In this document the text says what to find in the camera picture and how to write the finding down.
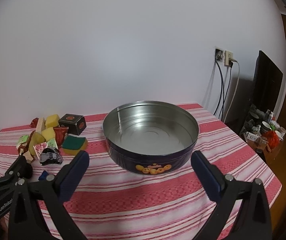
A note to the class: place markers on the small beige block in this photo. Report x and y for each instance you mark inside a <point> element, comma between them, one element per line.
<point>30,157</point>

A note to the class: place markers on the white cup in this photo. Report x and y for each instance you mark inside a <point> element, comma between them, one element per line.
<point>280,133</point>

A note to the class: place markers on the red white striped tablecloth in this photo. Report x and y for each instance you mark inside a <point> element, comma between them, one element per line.
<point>138,205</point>

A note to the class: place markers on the green and yellow scouring sponge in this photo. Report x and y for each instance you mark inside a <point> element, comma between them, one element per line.
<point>74,143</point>

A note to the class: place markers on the black monitor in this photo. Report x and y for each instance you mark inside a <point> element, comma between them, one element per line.
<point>267,80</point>

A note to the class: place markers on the black shiny packet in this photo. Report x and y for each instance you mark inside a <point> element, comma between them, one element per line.
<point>49,156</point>

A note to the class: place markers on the red foil candy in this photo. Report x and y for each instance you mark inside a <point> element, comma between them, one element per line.
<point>35,122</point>

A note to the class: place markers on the white wall socket with plugs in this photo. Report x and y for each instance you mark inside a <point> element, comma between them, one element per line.
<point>229,58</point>

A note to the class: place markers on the red foil sweet white label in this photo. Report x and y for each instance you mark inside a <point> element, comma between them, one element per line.
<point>23,149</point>

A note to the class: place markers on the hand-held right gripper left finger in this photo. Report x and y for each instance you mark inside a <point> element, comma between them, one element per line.
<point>74,172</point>

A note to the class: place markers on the red mesh bag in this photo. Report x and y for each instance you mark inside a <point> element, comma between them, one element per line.
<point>271,140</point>

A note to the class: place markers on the round blue cookie tin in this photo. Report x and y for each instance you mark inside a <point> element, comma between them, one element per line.
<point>153,162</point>

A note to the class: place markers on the black box with red emblem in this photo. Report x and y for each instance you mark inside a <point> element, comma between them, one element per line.
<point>71,125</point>

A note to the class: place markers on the blue knobby toy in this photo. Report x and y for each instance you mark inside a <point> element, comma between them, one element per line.
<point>43,175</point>

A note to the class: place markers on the green pink snack packet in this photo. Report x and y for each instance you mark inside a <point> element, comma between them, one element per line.
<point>40,148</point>

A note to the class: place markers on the small white bottle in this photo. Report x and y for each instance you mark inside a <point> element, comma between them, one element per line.
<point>271,116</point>

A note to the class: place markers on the black white mug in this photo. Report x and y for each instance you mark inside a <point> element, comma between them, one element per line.
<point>265,127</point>

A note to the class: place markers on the beige wafer block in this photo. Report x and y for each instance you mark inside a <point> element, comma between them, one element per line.
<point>41,123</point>

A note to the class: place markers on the red snack packet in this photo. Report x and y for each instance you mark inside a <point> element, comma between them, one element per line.
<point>60,133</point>

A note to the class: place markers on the green white packet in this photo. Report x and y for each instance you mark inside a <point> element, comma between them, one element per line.
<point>23,139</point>

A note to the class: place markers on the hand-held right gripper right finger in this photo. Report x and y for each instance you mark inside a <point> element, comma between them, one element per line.
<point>206,177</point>

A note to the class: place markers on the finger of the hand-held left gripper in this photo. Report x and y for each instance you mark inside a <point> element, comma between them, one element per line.
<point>18,166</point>

